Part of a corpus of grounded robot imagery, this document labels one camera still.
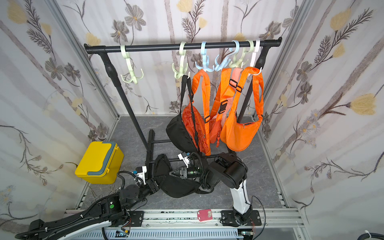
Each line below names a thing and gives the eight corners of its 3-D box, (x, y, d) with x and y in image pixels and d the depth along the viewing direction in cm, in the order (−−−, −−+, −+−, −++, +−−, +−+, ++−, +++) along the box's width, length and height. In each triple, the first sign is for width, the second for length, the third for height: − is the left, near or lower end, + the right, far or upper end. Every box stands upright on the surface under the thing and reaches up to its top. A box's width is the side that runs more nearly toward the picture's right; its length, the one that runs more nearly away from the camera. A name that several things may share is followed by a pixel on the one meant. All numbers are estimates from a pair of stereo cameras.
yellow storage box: (88, 184, 87) (71, 174, 75) (102, 154, 100) (89, 141, 88) (118, 185, 87) (105, 174, 75) (128, 154, 100) (119, 141, 88)
